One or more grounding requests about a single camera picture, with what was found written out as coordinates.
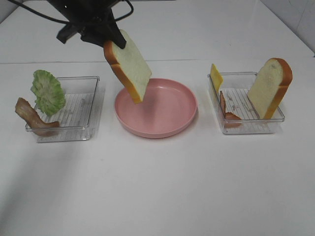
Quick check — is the yellow cheese slice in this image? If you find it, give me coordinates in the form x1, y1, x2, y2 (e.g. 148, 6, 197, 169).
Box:
210, 63, 223, 94

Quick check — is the clear plastic tray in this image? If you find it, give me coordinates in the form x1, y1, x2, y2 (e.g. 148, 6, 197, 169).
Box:
208, 72, 285, 135
25, 76, 105, 143

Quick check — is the tray bread slice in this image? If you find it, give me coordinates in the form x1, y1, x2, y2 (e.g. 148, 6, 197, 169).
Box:
248, 58, 293, 119

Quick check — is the clear left plastic tray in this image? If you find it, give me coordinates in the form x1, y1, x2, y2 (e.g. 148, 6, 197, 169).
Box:
25, 76, 105, 143

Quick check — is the tray bacon strip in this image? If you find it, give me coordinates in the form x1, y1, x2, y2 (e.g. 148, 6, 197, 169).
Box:
220, 91, 241, 128
15, 97, 60, 137

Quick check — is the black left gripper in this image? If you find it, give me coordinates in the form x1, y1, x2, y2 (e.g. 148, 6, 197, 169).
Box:
48, 0, 126, 49

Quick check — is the pink round plate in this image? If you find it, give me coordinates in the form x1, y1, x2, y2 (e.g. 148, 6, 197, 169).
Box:
114, 78, 197, 138

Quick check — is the clear right plastic tray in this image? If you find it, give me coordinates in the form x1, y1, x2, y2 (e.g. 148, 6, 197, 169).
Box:
208, 72, 285, 135

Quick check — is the green lettuce leaf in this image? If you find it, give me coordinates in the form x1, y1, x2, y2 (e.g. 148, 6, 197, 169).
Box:
31, 70, 66, 116

